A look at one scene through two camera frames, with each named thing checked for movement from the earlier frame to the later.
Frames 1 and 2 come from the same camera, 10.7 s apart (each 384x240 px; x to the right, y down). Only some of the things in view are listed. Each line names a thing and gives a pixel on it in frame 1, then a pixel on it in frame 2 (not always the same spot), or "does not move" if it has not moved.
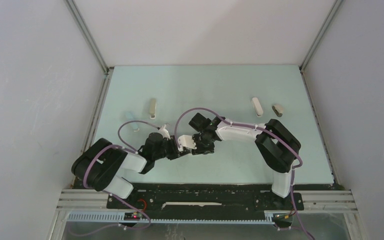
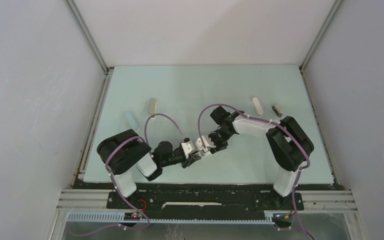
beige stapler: x=152 y=108 does not move
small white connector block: x=164 y=132 -> x=187 y=147
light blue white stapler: x=130 y=115 does not move
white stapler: x=257 y=107 does not move
